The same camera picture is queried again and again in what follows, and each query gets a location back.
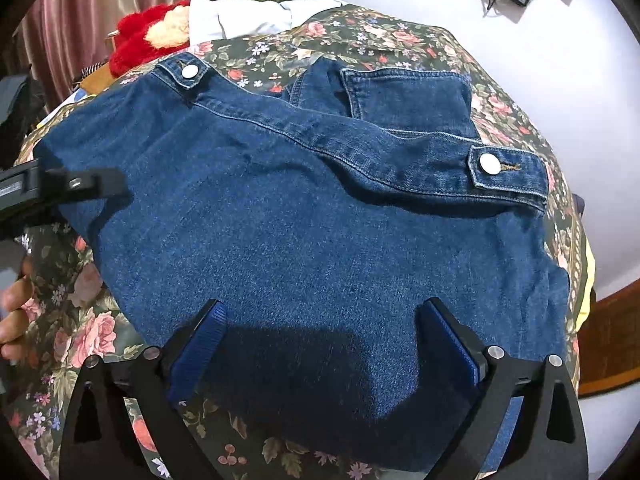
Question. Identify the floral bedspread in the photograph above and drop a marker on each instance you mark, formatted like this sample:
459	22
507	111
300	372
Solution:
390	35

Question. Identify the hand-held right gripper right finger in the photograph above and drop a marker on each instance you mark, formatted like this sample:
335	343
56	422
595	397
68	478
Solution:
450	345

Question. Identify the brown cardboard sheet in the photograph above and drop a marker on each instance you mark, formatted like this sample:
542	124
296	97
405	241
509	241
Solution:
97	82

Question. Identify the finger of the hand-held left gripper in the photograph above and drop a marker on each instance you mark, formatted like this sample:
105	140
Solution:
95	184

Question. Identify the blue denim jacket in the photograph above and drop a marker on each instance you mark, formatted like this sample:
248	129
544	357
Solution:
300	235

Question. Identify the yellow bed sheet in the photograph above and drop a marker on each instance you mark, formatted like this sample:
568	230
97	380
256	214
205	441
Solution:
586	285

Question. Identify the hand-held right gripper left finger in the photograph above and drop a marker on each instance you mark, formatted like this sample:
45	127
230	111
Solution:
197	350

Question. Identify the pale blue pillow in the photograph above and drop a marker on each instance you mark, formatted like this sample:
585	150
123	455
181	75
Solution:
240	17

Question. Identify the dark bag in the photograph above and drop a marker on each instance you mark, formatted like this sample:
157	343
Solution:
17	115

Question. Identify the wooden door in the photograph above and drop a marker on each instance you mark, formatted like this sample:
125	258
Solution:
615	345

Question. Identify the striped pink curtain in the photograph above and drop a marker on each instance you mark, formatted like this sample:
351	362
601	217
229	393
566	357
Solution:
75	10

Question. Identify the red plush toy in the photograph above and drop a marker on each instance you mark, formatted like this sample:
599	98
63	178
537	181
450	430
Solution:
132	35

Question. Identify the person's left hand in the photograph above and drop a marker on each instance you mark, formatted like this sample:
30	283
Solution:
12	310

